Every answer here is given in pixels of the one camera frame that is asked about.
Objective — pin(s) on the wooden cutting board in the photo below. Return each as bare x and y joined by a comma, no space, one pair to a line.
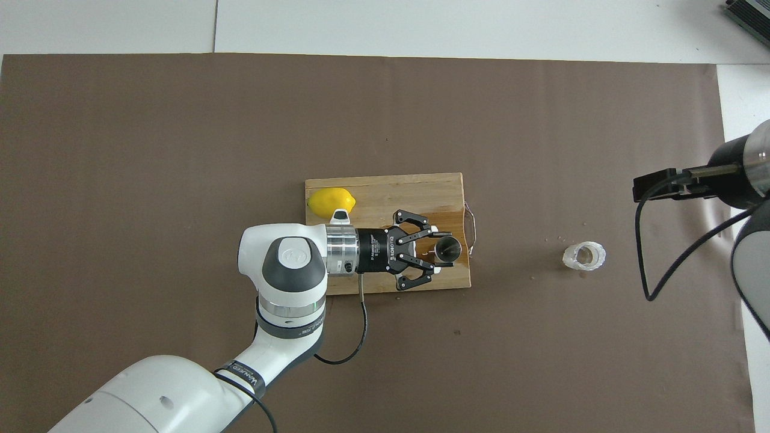
385,192

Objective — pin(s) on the black ribbed device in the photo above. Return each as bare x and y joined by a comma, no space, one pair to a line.
752,12

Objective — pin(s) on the yellow lemon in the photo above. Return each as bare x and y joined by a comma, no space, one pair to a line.
325,201

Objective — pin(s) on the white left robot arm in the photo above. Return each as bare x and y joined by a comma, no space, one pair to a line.
283,258

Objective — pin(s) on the brown paper table mat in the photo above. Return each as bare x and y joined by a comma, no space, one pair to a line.
180,180

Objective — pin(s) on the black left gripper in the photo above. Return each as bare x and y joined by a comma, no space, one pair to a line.
382,251

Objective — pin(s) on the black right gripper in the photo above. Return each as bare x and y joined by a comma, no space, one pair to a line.
731,174

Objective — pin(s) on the steel cocktail jigger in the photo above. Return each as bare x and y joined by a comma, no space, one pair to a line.
448,249

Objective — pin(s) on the clear plastic cup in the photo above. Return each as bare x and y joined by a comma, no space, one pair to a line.
592,257

